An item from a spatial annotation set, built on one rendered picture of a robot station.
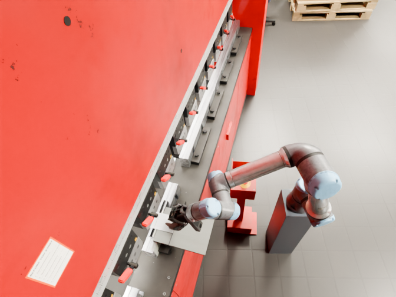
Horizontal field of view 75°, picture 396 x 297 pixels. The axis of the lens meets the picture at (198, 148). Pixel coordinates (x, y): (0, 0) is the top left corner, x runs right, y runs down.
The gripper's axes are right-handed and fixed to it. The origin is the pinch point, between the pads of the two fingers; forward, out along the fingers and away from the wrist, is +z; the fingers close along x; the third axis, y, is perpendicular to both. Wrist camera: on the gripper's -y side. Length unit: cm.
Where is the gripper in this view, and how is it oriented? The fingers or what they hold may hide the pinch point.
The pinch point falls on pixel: (174, 221)
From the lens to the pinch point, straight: 131.0
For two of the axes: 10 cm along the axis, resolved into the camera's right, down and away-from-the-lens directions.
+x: -2.8, 7.8, -5.6
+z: -5.5, 3.5, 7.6
